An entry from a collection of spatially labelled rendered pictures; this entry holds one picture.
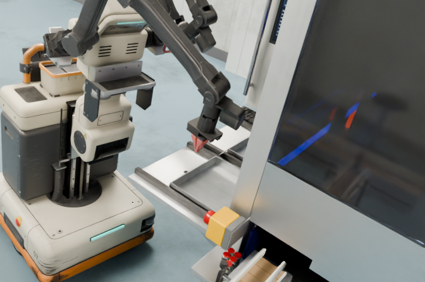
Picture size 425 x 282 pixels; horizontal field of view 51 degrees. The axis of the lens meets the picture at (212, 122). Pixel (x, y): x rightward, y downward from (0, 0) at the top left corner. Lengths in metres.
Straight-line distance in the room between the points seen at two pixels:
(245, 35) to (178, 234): 2.71
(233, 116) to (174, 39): 0.28
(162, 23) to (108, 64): 0.58
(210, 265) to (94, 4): 0.82
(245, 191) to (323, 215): 0.22
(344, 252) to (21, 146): 1.48
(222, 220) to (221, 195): 0.34
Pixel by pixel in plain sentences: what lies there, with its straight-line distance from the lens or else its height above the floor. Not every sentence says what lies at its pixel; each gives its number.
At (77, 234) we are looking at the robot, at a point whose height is 0.28.
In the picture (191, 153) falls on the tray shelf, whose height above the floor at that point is 0.88.
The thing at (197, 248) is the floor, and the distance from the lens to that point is 2.59.
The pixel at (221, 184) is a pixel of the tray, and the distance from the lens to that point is 1.57.
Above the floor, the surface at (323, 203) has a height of 1.18.
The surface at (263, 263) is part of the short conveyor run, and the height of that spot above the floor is 0.93.
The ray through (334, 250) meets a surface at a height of 1.08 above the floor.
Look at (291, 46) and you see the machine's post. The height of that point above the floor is 1.51.
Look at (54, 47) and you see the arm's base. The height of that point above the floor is 1.18.
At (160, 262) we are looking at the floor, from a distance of 2.48.
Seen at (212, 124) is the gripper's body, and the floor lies 1.16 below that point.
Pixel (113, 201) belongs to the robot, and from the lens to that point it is 2.36.
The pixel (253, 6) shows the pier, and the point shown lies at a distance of 4.72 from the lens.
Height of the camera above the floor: 1.79
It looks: 28 degrees down
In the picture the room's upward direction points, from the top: 13 degrees clockwise
